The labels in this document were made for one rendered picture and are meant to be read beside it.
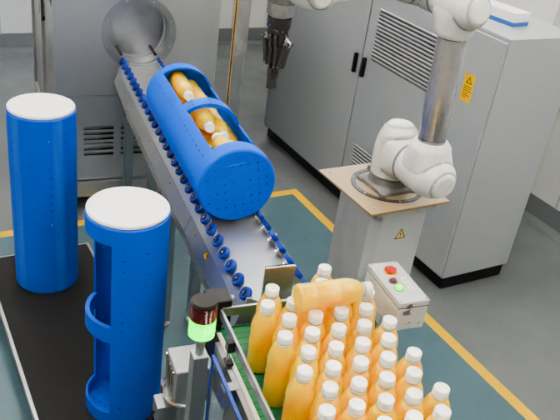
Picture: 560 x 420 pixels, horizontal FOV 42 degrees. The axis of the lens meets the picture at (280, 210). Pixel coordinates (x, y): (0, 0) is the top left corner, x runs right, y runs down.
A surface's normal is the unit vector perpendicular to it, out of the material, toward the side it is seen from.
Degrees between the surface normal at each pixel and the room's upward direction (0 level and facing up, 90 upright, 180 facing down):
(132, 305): 90
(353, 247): 90
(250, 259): 0
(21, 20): 90
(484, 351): 0
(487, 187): 90
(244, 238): 0
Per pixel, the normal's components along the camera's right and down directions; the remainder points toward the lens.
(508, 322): 0.13, -0.86
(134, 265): 0.33, 0.50
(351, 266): -0.87, 0.14
